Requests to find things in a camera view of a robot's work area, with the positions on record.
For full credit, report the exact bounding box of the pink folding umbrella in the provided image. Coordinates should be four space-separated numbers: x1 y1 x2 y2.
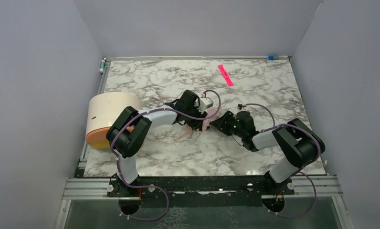
174 108 218 141

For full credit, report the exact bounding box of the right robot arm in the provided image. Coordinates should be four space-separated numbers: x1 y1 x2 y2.
211 111 326 186

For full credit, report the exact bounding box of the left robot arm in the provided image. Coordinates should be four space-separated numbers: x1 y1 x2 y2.
106 90 213 185

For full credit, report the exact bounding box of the cream cylindrical umbrella bin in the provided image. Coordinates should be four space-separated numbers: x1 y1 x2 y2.
85 92 142 150

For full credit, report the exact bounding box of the pink highlighter marker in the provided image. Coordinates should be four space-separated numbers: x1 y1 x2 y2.
218 64 233 87

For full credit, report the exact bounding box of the green white marker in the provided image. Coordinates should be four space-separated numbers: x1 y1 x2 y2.
99 59 106 73

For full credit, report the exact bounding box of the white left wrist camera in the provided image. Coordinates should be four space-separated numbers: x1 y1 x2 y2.
198 97 213 113

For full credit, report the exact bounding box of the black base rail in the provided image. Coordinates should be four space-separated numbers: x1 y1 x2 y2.
106 175 294 208

